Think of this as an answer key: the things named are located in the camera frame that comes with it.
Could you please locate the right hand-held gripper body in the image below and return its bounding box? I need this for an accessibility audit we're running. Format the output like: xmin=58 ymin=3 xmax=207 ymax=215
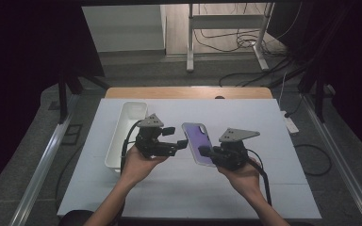
xmin=211 ymin=127 xmax=261 ymax=171

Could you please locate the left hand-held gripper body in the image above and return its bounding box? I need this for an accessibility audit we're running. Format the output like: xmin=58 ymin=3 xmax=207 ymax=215
xmin=134 ymin=113 xmax=179 ymax=159

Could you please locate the iridescent phone case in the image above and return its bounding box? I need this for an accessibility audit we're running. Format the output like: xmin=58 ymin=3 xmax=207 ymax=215
xmin=181 ymin=121 xmax=217 ymax=168

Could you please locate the person's left hand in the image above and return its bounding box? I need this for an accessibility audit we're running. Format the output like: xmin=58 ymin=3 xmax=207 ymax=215
xmin=120 ymin=144 xmax=170 ymax=189

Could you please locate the person's right hand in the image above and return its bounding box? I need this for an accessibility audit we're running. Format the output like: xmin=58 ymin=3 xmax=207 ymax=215
xmin=216 ymin=157 xmax=262 ymax=198

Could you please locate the white plastic bin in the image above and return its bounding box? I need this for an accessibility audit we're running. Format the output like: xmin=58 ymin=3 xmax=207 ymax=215
xmin=104 ymin=101 xmax=149 ymax=173

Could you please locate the wooden table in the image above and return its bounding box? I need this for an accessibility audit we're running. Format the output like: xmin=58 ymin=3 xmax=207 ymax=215
xmin=105 ymin=86 xmax=274 ymax=101

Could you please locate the white power strip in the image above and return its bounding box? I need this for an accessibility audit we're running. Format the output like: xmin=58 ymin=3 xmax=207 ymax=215
xmin=280 ymin=109 xmax=301 ymax=136

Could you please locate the black floor plate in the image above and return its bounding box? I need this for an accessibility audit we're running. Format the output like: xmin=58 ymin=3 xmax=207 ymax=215
xmin=60 ymin=123 xmax=84 ymax=146

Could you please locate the black stand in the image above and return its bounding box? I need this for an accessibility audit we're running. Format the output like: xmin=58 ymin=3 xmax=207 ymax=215
xmin=57 ymin=70 xmax=110 ymax=125
xmin=297 ymin=62 xmax=328 ymax=124

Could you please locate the person's dark clothing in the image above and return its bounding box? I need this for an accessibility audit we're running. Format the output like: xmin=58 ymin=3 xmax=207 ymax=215
xmin=58 ymin=209 xmax=96 ymax=226

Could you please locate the white cabinet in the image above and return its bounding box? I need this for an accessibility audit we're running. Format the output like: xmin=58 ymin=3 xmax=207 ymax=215
xmin=81 ymin=4 xmax=167 ymax=53

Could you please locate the white metal stand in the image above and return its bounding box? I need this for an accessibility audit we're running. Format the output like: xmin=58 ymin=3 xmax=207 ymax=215
xmin=186 ymin=3 xmax=276 ymax=73

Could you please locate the dark curtain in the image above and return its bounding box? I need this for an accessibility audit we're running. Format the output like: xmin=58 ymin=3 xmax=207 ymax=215
xmin=0 ymin=0 xmax=106 ymax=202
xmin=267 ymin=0 xmax=362 ymax=158

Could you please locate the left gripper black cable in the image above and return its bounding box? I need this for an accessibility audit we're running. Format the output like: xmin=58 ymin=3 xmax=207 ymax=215
xmin=120 ymin=120 xmax=144 ymax=174

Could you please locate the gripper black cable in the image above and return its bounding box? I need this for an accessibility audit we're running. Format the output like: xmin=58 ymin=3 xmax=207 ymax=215
xmin=120 ymin=120 xmax=144 ymax=174
xmin=246 ymin=148 xmax=273 ymax=207

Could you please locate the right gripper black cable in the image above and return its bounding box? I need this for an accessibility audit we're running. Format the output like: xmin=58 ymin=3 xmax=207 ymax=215
xmin=246 ymin=148 xmax=273 ymax=207

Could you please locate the thin black floor cable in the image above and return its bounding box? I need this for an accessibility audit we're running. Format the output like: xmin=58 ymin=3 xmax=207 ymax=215
xmin=54 ymin=146 xmax=83 ymax=209

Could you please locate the looped black floor cable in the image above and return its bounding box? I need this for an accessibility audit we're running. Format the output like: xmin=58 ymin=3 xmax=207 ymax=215
xmin=293 ymin=143 xmax=333 ymax=177

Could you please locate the aluminium rail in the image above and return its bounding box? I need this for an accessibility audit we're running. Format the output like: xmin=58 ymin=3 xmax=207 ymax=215
xmin=8 ymin=93 xmax=80 ymax=226
xmin=301 ymin=93 xmax=362 ymax=226

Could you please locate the tangle of black floor cables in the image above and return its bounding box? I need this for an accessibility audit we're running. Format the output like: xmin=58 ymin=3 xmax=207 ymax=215
xmin=192 ymin=27 xmax=295 ymax=55

